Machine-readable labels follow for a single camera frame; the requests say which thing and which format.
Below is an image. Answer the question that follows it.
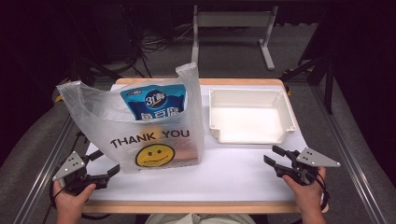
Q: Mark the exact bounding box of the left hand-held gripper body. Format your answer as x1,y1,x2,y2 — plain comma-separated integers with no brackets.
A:
51,151,110,196

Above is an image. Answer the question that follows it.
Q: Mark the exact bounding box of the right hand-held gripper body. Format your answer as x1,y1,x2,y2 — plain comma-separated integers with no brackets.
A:
275,147,341,187

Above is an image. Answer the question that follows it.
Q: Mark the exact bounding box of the translucent smiley plastic bag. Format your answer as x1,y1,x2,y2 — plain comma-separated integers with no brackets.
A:
56,62,205,174

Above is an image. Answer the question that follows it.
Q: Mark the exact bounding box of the white plastic bin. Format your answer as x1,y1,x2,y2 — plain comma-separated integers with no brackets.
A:
208,88,297,145

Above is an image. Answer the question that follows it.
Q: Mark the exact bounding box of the blue snack pouch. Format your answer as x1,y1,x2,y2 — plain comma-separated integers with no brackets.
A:
120,83,188,121

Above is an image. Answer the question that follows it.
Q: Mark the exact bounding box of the person's left hand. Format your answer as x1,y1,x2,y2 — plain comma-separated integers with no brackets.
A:
52,180,97,224

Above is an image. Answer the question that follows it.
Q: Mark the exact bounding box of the person's right hand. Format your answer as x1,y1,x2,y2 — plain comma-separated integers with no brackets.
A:
282,166,328,224

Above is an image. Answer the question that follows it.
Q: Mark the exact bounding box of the white table mat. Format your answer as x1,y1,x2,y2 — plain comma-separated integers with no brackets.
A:
85,83,309,203

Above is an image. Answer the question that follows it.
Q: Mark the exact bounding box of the black tripod stand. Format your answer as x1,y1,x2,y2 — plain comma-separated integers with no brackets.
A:
66,55,122,88
279,55,335,116

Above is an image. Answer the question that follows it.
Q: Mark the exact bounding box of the person's lap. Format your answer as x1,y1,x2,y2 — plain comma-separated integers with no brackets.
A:
144,213,256,224

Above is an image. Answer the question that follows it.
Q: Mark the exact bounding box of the white metal stand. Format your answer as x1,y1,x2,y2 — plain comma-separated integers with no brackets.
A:
190,5,279,72

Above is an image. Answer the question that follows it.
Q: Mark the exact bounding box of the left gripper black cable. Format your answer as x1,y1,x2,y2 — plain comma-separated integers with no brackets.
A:
41,131,112,224

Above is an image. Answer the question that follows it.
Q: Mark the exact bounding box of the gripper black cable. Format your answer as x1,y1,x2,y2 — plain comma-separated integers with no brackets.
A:
311,172,331,216
41,131,112,224

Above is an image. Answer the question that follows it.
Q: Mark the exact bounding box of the aluminium frame rail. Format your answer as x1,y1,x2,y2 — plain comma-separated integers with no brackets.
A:
13,116,76,224
311,85,389,224

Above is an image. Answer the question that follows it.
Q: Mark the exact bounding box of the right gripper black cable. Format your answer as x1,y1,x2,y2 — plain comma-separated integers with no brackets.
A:
311,172,331,216

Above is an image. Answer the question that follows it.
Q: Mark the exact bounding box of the bundle of floor cables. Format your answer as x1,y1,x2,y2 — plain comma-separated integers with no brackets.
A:
122,6,194,78

